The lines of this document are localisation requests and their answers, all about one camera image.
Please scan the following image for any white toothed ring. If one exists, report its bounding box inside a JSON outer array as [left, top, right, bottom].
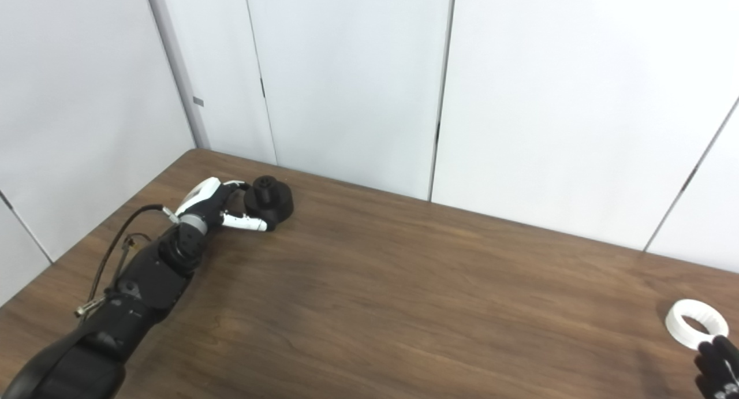
[[665, 299, 729, 350]]

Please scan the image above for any round black stepped part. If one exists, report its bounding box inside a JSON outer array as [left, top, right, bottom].
[[244, 175, 294, 226]]

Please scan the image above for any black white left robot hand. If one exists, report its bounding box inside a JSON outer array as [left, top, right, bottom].
[[173, 177, 275, 233]]

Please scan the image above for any thin left arm wire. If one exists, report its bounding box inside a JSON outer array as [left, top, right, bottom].
[[118, 233, 152, 273]]

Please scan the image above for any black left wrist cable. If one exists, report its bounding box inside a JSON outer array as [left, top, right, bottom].
[[75, 204, 177, 319]]

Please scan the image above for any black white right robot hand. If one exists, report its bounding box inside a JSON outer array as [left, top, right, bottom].
[[694, 335, 739, 399]]

